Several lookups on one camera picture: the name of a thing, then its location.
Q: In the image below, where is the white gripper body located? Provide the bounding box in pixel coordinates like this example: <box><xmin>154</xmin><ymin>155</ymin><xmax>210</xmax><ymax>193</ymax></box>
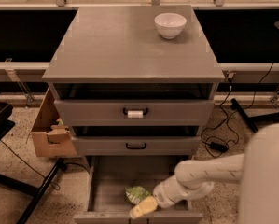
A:
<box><xmin>153</xmin><ymin>175</ymin><xmax>188</xmax><ymax>209</ymax></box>

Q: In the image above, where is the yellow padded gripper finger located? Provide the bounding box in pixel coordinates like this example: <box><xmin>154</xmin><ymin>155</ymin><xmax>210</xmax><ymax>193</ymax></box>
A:
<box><xmin>130</xmin><ymin>196</ymin><xmax>158</xmax><ymax>219</ymax></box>

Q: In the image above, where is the green jalapeno chip bag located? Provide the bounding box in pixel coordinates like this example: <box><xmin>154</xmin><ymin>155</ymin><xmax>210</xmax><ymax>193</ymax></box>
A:
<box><xmin>125</xmin><ymin>186</ymin><xmax>150</xmax><ymax>205</ymax></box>

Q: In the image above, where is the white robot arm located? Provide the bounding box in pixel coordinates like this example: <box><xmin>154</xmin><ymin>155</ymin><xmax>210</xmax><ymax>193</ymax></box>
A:
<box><xmin>130</xmin><ymin>123</ymin><xmax>279</xmax><ymax>224</ymax></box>

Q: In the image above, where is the bottom grey drawer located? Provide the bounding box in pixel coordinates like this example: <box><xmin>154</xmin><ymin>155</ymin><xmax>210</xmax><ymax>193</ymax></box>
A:
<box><xmin>74</xmin><ymin>156</ymin><xmax>202</xmax><ymax>224</ymax></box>

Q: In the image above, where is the grey drawer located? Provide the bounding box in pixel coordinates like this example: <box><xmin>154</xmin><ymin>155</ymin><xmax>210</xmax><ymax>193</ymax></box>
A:
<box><xmin>74</xmin><ymin>156</ymin><xmax>202</xmax><ymax>224</ymax></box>
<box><xmin>72</xmin><ymin>136</ymin><xmax>201</xmax><ymax>156</ymax></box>
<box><xmin>54</xmin><ymin>100</ymin><xmax>214</xmax><ymax>126</ymax></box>

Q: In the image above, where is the middle grey drawer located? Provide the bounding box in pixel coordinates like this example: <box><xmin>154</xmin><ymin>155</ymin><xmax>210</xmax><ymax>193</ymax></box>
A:
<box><xmin>72</xmin><ymin>136</ymin><xmax>201</xmax><ymax>156</ymax></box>

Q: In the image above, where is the grey drawer cabinet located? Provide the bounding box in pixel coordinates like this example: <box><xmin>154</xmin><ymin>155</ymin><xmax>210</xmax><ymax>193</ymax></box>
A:
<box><xmin>42</xmin><ymin>5</ymin><xmax>226</xmax><ymax>161</ymax></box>

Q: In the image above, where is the top grey drawer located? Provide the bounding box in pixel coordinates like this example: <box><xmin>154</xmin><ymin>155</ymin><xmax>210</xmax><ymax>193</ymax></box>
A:
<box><xmin>54</xmin><ymin>100</ymin><xmax>214</xmax><ymax>126</ymax></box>

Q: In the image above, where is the black stand leg right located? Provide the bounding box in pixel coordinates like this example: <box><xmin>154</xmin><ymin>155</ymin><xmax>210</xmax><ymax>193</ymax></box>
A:
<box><xmin>230</xmin><ymin>98</ymin><xmax>279</xmax><ymax>133</ymax></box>

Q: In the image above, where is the black stand base left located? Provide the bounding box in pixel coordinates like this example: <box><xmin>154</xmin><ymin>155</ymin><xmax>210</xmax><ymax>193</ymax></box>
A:
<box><xmin>0</xmin><ymin>158</ymin><xmax>65</xmax><ymax>224</ymax></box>

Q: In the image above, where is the cardboard box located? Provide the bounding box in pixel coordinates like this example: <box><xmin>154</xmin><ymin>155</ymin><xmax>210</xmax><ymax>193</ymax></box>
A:
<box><xmin>31</xmin><ymin>90</ymin><xmax>77</xmax><ymax>158</ymax></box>

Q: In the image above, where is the white ceramic bowl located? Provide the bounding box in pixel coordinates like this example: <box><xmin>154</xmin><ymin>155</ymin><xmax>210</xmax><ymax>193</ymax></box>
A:
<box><xmin>154</xmin><ymin>13</ymin><xmax>187</xmax><ymax>39</ymax></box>

